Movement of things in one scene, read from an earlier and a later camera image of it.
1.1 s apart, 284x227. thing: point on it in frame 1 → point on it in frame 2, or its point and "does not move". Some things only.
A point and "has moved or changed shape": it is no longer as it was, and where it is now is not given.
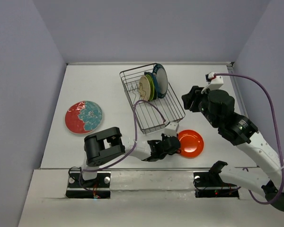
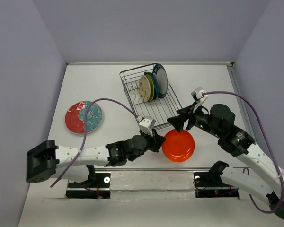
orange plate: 191,143 has moved or changed shape
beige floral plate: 144,88 does not move
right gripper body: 199,97 → 201,120
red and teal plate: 82,117 does not move
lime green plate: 152,86 does not move
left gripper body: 164,137 → 150,141
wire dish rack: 153,115 does not move
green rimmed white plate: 161,74 does not move
